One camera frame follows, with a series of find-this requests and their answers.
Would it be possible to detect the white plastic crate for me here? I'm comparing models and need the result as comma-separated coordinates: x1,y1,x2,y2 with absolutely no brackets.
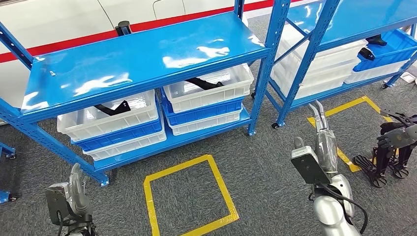
166,107,244,137
344,58,411,85
270,24,369,100
162,63,255,114
57,89,160,143
83,121,168,162

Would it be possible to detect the black stand with ribbed feet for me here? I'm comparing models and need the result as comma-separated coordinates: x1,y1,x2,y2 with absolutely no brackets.
352,109,417,189

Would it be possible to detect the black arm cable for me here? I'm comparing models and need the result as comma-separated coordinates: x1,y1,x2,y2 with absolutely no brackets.
307,181,369,236
57,211,66,236

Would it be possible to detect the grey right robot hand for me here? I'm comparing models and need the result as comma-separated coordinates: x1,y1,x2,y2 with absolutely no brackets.
293,100,339,175

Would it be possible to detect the yellow floor tape square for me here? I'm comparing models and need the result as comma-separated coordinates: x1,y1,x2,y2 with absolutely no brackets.
143,153,240,236

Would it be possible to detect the white car body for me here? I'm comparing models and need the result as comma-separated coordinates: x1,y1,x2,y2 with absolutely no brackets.
0,0,277,110

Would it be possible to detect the white floor socket plate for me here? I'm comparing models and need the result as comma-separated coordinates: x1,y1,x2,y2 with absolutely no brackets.
399,72,417,84

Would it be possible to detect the red barrier belt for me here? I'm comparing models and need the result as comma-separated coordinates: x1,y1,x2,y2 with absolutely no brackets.
0,0,304,64

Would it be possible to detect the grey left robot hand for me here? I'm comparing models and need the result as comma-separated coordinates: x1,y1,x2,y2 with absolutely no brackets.
69,162,92,218

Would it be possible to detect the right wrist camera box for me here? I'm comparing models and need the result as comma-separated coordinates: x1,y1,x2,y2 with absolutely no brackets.
290,146,333,186

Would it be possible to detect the black stanchion post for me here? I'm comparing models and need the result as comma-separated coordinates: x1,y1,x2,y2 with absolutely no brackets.
114,20,133,37

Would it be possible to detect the black plastic part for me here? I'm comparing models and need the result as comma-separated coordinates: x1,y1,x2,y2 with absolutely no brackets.
357,47,376,62
184,77,225,91
93,100,132,117
365,33,388,47

